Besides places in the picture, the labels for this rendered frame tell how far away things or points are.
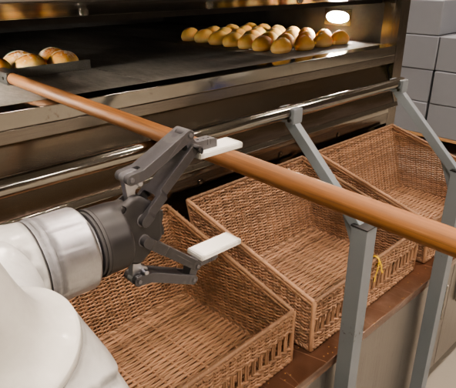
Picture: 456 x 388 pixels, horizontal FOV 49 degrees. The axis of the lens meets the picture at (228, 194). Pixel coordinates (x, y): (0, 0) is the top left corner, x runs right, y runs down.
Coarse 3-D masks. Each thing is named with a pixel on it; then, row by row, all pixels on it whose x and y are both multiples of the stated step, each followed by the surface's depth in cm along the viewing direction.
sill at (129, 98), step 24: (360, 48) 196; (384, 48) 201; (216, 72) 148; (240, 72) 149; (264, 72) 156; (288, 72) 164; (96, 96) 119; (120, 96) 123; (144, 96) 128; (168, 96) 133; (0, 120) 105; (24, 120) 109; (48, 120) 112
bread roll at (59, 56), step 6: (54, 54) 148; (60, 54) 149; (66, 54) 150; (72, 54) 152; (48, 60) 149; (54, 60) 148; (60, 60) 148; (66, 60) 149; (72, 60) 151; (78, 60) 153
